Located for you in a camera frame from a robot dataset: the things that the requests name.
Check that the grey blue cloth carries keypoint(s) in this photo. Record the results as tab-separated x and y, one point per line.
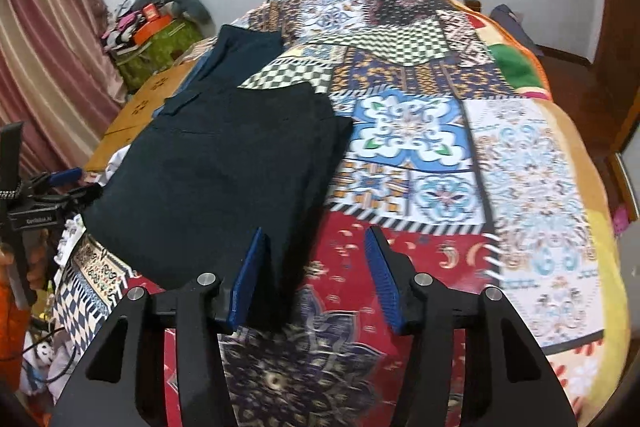
515	27

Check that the dark folded pants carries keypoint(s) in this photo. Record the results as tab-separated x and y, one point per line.
245	52

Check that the bamboo lap desk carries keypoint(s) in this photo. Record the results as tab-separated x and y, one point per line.
135	117

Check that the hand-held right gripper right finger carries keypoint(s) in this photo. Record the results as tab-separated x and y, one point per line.
385	279

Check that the black pants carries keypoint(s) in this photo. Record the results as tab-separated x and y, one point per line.
215	187

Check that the small red box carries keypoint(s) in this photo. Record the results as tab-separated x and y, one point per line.
149	12

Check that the person's left hand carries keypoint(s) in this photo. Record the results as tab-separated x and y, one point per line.
37	262

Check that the blue jeans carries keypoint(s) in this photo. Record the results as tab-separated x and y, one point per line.
200	64

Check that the green floral covered box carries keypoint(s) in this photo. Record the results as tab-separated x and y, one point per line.
160	52

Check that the striped pink curtain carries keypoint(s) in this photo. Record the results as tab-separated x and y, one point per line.
45	57

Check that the pile of clothes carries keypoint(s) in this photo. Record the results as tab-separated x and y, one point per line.
122	27

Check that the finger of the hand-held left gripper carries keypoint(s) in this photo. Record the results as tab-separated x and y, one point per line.
65	177
85	196

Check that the grey curved pillow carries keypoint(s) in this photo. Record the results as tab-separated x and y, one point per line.
182	2

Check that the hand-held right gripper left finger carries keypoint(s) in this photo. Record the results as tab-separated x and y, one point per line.
247	279

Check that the orange flat box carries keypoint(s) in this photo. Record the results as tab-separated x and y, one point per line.
152	29

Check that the patchwork printed blanket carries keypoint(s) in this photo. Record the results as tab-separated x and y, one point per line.
425	157

